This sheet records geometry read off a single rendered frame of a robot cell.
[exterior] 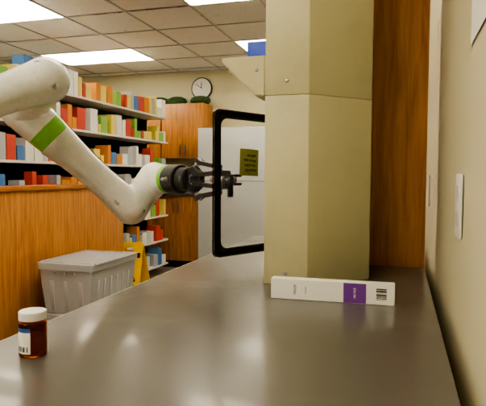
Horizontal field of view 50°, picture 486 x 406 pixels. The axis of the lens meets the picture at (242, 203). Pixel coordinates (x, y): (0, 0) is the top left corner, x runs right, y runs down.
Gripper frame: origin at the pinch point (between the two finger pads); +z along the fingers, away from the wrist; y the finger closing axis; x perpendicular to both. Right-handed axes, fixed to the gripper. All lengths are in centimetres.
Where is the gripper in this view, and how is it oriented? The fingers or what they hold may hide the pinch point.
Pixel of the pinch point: (228, 180)
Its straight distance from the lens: 150.3
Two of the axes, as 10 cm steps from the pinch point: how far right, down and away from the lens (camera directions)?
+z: 7.2, 0.4, -6.9
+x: 6.9, -0.3, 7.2
